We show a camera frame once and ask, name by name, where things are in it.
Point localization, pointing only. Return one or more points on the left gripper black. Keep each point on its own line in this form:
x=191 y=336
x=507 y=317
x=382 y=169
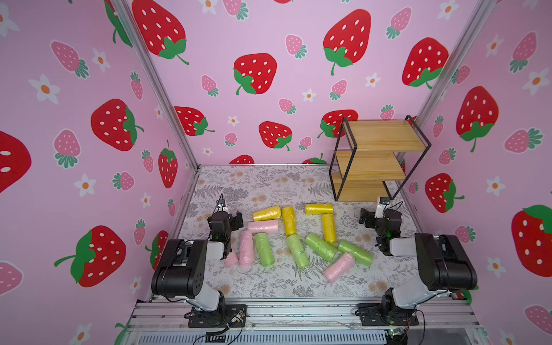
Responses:
x=232 y=221

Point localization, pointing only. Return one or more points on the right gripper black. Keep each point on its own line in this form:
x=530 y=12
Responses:
x=368 y=216

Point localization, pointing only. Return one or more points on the yellow trash bag roll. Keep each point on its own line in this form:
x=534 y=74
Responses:
x=329 y=230
x=313 y=209
x=289 y=220
x=267 y=214

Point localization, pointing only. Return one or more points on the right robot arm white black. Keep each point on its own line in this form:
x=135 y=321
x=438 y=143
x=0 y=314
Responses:
x=443 y=265

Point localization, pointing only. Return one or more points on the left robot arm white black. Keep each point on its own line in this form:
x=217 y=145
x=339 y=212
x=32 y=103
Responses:
x=182 y=268

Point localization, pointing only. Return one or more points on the pink trash bag roll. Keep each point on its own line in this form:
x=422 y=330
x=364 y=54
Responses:
x=246 y=249
x=345 y=262
x=231 y=260
x=268 y=227

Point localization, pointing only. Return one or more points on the green trash bag roll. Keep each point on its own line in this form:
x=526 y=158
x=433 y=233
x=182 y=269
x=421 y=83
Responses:
x=362 y=256
x=262 y=244
x=320 y=247
x=295 y=245

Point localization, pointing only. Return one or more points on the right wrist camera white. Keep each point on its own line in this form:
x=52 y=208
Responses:
x=383 y=203

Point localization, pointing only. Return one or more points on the wooden shelf black metal frame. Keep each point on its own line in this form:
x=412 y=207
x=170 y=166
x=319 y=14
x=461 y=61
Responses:
x=375 y=158

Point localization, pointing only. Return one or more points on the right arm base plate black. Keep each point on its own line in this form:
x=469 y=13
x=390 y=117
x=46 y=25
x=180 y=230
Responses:
x=373 y=314

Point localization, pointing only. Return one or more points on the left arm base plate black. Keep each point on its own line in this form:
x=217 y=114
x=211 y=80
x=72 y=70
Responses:
x=217 y=315

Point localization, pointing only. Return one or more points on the aluminium rail frame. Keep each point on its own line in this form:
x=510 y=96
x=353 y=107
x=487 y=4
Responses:
x=303 y=321

